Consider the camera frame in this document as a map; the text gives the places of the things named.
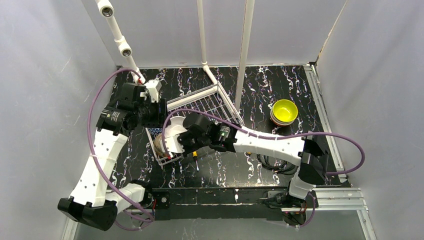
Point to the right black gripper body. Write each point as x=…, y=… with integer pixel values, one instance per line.
x=187, y=139

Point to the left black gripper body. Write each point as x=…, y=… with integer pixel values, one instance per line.
x=160, y=112

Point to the white bowl brown rim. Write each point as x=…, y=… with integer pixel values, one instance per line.
x=158, y=147

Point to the yellow green bowl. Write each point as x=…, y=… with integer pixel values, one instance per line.
x=285, y=103

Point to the red patterned blue bowl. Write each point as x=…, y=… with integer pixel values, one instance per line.
x=154, y=132

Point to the grey white bowl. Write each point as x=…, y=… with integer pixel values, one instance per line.
x=175, y=127

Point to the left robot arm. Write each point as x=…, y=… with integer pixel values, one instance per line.
x=89, y=203

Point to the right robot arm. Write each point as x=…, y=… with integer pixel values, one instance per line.
x=308, y=154

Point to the white vertical pole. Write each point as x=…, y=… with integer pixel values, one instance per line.
x=245, y=41

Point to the yellow handled screwdriver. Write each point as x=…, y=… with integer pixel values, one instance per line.
x=195, y=158

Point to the white wire dish rack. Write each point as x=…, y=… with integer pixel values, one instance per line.
x=212, y=100

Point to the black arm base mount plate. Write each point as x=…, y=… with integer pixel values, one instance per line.
x=267, y=203

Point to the white pvc pipe frame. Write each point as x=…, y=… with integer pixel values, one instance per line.
x=164, y=36

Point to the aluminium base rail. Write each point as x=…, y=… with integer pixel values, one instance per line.
x=331, y=199

